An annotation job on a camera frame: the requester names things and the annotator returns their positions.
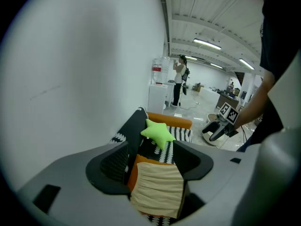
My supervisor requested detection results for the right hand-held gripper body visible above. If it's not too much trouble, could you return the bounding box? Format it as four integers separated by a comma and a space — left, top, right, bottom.
216, 102, 239, 137

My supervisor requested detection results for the thin floor cable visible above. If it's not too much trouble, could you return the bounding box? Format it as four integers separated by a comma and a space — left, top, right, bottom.
180, 102, 200, 110

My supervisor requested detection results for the wooden desk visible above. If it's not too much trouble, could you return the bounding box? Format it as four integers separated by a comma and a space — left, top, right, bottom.
216, 92, 242, 110

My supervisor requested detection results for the person's right forearm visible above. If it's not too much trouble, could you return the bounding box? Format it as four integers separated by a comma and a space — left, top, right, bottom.
234, 69, 276, 130

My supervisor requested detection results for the cream yellow cloth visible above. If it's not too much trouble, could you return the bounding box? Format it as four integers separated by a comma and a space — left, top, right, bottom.
129, 161, 185, 218

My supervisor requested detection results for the black white patterned blanket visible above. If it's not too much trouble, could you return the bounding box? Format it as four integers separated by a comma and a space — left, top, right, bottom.
108, 106, 193, 226

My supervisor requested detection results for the person's black shirt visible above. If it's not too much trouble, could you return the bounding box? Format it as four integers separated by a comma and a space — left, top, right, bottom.
259, 0, 301, 84

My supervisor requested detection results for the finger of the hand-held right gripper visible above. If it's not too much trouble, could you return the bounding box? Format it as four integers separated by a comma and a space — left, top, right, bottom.
202, 121, 221, 134
209, 126, 228, 142

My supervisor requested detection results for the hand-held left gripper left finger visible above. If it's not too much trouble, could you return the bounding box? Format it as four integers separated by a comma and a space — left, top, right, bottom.
16, 141, 151, 226

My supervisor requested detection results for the orange sofa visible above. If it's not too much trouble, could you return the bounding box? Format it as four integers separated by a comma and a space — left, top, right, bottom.
108, 107, 193, 226

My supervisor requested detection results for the green star pillow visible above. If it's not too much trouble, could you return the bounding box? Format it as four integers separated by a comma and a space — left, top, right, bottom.
140, 118, 176, 150

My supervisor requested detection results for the clear water bottle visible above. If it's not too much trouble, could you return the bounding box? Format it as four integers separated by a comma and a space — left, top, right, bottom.
151, 56, 170, 84

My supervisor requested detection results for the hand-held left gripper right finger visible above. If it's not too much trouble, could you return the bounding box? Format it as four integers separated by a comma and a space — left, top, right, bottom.
173, 140, 261, 226

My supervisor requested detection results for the white table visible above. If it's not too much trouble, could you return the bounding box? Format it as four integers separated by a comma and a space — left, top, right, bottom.
164, 80, 177, 108

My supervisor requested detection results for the white water dispenser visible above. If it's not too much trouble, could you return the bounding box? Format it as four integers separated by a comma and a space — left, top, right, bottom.
148, 83, 169, 114

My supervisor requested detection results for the white counter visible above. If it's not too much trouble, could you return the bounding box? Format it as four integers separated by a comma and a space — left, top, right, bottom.
199, 86, 222, 108

